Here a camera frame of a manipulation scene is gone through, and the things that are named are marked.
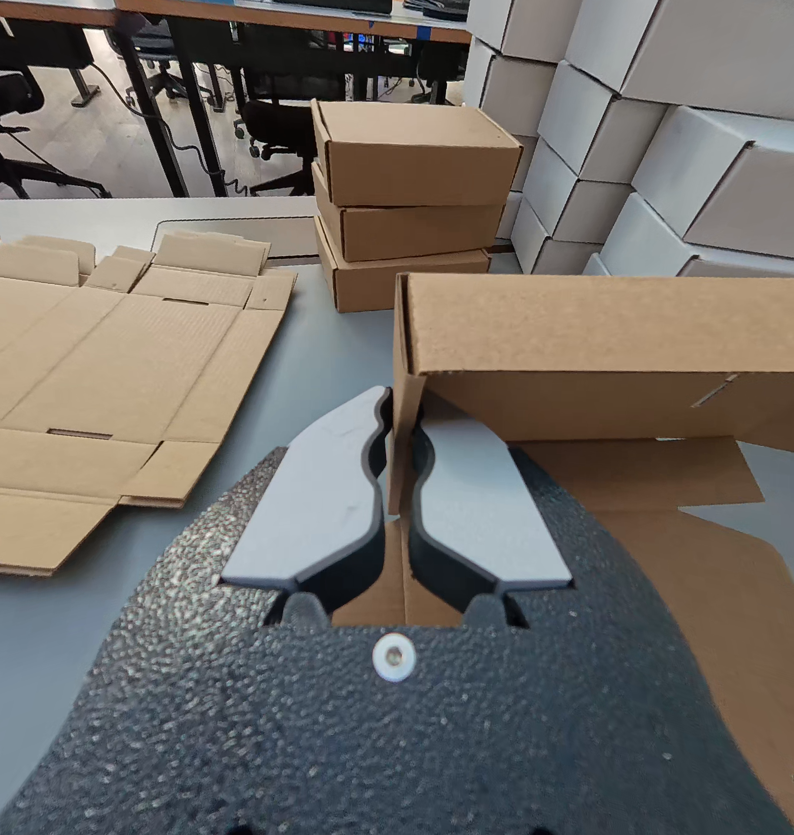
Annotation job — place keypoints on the wooden-edged office desk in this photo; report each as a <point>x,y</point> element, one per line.
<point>292,21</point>
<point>38,13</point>

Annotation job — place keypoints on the black office chair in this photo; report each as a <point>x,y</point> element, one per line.
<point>276,127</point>
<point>5,98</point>

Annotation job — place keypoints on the stack of flat cardboard sheets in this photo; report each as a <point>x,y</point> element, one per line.
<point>110,372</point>

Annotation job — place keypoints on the long black bar device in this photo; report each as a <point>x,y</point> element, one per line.
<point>345,5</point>

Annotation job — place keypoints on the small folded brown cardboard box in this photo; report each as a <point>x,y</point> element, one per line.
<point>403,284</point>
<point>416,153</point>
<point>416,231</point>

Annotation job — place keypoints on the stack of white cardboard boxes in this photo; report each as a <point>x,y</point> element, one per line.
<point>664,130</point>

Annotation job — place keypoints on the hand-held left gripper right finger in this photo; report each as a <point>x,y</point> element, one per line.
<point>488,515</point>

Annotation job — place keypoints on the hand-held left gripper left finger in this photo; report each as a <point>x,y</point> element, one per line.
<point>305,509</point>

